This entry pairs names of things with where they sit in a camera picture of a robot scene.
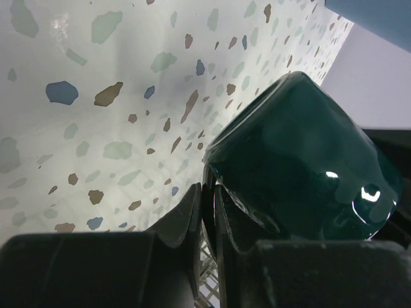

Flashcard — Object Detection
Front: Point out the dark green mug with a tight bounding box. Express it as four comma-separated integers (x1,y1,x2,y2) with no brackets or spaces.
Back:
204,71,403,241

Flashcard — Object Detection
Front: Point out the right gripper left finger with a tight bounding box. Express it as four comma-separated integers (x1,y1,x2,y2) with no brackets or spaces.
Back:
1,184,202,307

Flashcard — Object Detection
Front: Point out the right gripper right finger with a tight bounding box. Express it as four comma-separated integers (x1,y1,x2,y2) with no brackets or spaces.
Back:
214,128,411,308

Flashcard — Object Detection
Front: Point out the grey wire dish rack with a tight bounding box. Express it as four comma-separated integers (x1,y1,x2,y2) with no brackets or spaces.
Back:
194,238,220,308

